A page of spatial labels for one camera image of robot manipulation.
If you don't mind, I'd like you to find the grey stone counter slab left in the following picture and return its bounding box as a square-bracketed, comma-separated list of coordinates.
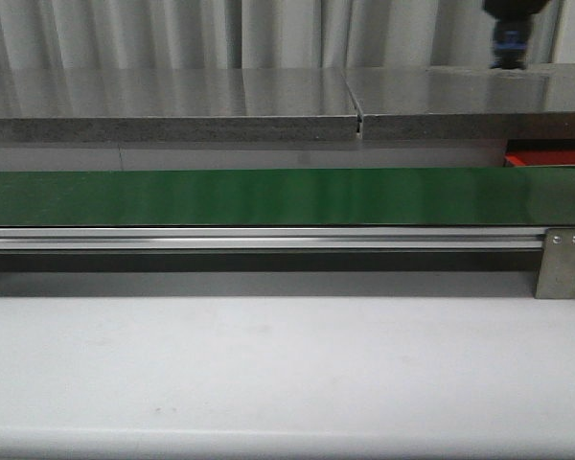
[0, 69, 358, 144]

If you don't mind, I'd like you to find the steel conveyor support bracket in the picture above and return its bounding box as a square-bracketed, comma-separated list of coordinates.
[535, 228, 575, 299]

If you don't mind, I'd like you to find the green conveyor belt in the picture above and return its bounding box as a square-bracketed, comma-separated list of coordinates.
[0, 167, 575, 227]

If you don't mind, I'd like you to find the aluminium conveyor side rail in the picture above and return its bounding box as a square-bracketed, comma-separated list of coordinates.
[0, 227, 546, 251]

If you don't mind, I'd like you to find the white pleated curtain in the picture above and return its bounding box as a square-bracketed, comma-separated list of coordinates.
[0, 0, 567, 71]

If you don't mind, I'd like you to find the grey stone counter slab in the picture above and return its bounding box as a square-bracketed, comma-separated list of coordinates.
[345, 63, 575, 141]
[0, 69, 358, 144]

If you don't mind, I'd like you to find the grey stone counter slab right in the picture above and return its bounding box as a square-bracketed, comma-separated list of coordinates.
[345, 63, 575, 141]

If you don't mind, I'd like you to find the red plastic tray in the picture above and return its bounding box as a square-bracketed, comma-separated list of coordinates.
[505, 149, 575, 167]

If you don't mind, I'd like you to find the yellow mushroom push button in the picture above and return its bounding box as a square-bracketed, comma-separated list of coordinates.
[482, 0, 549, 70]

